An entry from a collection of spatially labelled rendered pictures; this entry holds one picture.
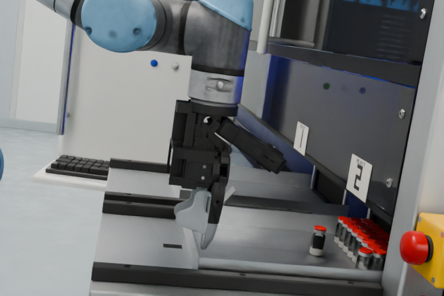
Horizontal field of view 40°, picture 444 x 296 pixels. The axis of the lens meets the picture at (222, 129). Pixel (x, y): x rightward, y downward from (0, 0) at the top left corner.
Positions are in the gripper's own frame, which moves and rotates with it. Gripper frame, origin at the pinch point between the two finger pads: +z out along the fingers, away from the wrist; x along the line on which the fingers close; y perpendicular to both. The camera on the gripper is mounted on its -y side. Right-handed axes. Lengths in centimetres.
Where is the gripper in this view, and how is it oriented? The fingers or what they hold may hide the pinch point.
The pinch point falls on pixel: (209, 240)
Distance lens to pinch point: 88.9
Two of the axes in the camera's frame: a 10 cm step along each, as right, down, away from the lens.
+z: -1.4, 9.8, 1.5
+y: -9.8, -1.1, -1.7
